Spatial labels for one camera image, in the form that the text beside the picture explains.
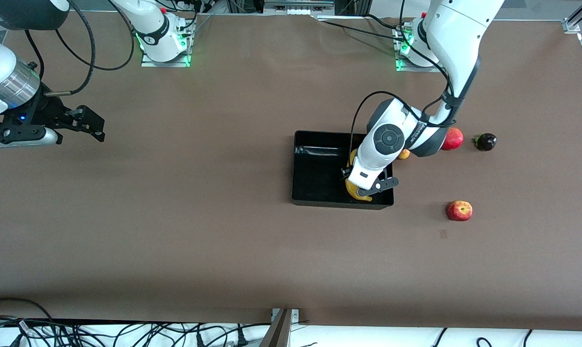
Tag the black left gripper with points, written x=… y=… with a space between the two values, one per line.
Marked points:
x=345 y=172

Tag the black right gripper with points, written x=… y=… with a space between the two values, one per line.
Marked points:
x=44 y=112

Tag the yellow banana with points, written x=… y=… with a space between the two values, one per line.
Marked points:
x=352 y=192

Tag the black plastic tray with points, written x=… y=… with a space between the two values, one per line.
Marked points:
x=319 y=178

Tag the red apple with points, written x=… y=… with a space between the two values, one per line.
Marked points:
x=459 y=210

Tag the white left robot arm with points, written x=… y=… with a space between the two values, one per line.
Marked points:
x=459 y=38

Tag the red yellow mango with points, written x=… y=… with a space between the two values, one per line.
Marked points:
x=404 y=154

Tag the red pomegranate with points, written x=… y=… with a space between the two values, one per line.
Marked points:
x=455 y=140

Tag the dark purple mangosteen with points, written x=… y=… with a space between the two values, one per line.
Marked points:
x=486 y=142

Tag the dark metal profile bar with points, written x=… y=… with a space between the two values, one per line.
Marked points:
x=277 y=332

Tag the grey power strip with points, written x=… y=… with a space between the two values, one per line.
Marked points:
x=298 y=6

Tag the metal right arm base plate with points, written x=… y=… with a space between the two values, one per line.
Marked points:
x=148 y=61

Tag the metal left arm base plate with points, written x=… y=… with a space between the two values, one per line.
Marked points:
x=416 y=68

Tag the small metal bracket plate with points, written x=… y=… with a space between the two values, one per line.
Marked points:
x=295 y=315

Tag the aluminium frame corner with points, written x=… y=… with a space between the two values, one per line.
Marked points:
x=573 y=24

